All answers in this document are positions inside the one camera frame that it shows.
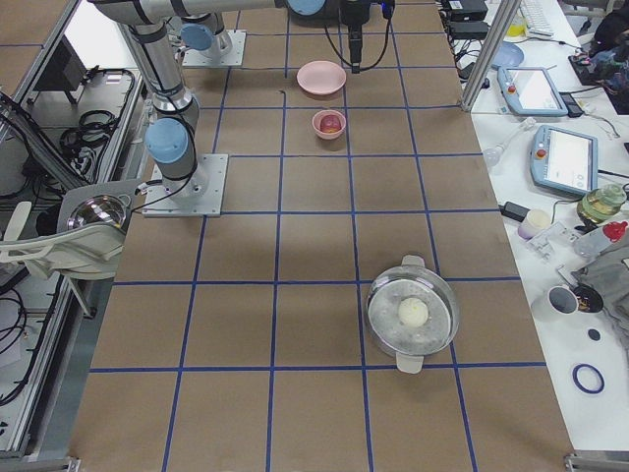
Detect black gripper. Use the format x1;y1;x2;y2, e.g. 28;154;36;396
341;0;396;74

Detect red apple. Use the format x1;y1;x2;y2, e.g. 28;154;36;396
318;114;343;135

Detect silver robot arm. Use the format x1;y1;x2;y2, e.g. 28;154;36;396
92;0;326;136
179;13;233;58

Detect pink plate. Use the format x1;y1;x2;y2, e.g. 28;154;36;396
297;60;347;96

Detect pink bowl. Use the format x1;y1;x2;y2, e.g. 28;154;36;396
312;109;347;141

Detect blue plate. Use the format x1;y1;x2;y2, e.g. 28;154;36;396
491;41;525;70

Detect far blue teach pendant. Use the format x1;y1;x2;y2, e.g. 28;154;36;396
496;67;568;117

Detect blue teach pendant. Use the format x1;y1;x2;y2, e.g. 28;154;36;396
496;67;568;117
530;125;599;196

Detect near blue teach pendant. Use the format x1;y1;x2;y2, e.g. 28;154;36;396
530;125;599;196

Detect glass steamer pot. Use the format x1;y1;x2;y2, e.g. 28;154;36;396
364;255;460;374

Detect white steamed bun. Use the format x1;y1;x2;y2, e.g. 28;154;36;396
397;297;429;328

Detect metal dome lamp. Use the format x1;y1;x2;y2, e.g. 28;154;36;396
66;195;127;230

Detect white mug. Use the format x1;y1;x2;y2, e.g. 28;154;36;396
531;285;579;323

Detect white chair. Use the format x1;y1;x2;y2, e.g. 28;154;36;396
1;202;125;280

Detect aluminium frame post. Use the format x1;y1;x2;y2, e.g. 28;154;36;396
460;0;520;112

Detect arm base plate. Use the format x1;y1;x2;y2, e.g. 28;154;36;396
140;153;228;217
181;27;247;69

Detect blue rubber ring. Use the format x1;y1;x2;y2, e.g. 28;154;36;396
571;363;605;394

